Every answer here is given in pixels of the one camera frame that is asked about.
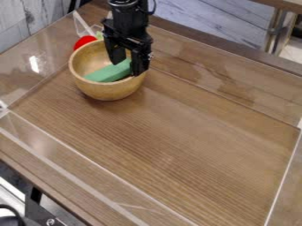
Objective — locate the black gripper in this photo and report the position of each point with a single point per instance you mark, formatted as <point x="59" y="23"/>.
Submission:
<point x="126" y="34"/>

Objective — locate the green rectangular block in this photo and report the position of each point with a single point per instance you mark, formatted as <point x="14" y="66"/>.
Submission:
<point x="112" y="73"/>

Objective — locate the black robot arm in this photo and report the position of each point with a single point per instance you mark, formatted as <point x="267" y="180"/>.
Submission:
<point x="130" y="9"/>

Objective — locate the light wooden bowl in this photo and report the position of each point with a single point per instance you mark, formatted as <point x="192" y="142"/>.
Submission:
<point x="89" y="60"/>

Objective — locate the small green object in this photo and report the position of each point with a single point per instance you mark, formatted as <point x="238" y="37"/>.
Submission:
<point x="100" y="35"/>

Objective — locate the red ball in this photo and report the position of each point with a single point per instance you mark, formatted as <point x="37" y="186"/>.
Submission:
<point x="85" y="40"/>

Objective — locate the clear acrylic corner piece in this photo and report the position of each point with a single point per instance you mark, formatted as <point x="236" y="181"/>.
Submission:
<point x="82" y="28"/>

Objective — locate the wooden table leg background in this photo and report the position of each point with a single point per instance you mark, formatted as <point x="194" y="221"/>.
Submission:
<point x="280" y="31"/>

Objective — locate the clear acrylic front barrier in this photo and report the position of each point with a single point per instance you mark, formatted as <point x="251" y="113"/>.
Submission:
<point x="95" y="194"/>

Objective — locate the black table leg bracket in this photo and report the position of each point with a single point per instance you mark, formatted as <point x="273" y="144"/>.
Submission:
<point x="35" y="212"/>

